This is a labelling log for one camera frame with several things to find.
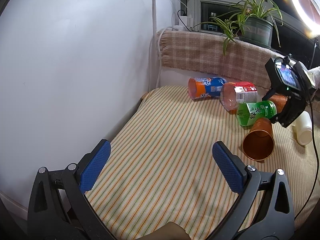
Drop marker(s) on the orange paper cup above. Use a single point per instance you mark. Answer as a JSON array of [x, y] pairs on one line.
[[258, 144], [279, 101]]

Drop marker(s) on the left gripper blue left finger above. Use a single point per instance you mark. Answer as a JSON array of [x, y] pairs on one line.
[[58, 207]]

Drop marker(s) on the spider plant in green pot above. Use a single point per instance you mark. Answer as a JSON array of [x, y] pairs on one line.
[[249, 20]]

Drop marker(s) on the orange blue cut bottle cup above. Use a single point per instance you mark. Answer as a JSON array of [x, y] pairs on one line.
[[201, 88]]

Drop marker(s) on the plaid beige blanket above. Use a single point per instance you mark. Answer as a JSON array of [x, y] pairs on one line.
[[203, 52]]

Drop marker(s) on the near orange paper cup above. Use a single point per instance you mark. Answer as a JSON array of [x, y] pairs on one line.
[[258, 144]]

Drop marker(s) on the red label cut bottle cup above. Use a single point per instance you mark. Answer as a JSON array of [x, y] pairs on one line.
[[234, 93]]

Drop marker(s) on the white plastic cup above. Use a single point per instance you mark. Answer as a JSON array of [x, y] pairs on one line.
[[303, 128]]

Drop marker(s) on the green cut bottle cup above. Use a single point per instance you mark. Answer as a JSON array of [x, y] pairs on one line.
[[248, 113]]

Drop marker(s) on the far orange paper cup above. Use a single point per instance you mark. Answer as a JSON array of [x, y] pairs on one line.
[[279, 101]]

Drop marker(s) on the white pipe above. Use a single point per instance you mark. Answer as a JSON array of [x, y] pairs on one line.
[[153, 49]]

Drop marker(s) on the white power adapter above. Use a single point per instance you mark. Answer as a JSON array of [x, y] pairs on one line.
[[186, 23]]

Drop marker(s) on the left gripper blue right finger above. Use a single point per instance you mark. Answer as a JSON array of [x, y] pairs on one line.
[[264, 206]]

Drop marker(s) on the striped yellow mattress cloth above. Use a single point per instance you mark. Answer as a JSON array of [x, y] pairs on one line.
[[161, 167]]

